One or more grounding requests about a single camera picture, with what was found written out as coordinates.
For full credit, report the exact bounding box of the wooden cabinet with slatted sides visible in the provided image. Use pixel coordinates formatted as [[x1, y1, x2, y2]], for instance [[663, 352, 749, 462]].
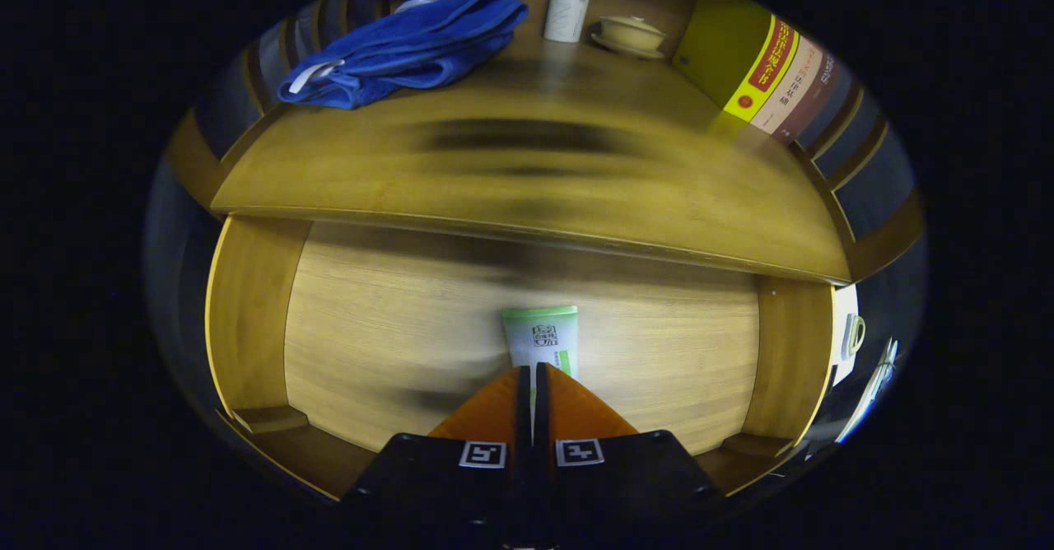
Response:
[[161, 0, 930, 287]]

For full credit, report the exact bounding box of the wooden drawer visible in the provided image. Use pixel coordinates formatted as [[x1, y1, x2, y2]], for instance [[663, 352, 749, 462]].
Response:
[[204, 214, 837, 501]]

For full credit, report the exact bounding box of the white pump bottle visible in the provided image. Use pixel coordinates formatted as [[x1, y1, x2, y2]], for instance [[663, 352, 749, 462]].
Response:
[[543, 0, 592, 43]]

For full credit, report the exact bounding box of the thick yellow book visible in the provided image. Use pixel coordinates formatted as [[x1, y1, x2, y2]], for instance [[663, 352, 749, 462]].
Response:
[[673, 0, 800, 123]]

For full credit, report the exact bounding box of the brown book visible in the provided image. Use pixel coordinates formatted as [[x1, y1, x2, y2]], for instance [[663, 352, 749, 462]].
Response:
[[774, 54, 842, 143]]

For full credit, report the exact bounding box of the wooden countertop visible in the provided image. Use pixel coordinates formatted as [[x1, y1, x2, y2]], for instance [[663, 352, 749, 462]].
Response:
[[210, 31, 853, 286]]

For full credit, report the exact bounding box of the folded blue towel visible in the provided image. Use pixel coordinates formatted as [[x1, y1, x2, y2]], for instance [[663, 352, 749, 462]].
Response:
[[277, 0, 529, 110]]

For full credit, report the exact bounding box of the white and green tube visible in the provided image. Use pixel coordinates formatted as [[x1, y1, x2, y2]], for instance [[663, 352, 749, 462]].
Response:
[[501, 305, 580, 444]]

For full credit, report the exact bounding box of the cream and orange book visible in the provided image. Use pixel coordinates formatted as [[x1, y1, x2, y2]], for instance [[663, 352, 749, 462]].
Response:
[[749, 33, 827, 135]]

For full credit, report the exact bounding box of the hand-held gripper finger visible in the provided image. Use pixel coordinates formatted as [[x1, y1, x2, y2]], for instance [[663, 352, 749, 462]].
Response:
[[535, 361, 725, 547], [342, 365, 534, 547]]

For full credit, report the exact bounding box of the beige lidded tea bowl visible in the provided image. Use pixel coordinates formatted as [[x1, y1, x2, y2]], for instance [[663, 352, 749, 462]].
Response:
[[591, 15, 666, 60]]

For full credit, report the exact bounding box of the white side cabinet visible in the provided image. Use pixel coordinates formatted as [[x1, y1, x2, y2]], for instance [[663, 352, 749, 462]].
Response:
[[832, 284, 865, 386]]

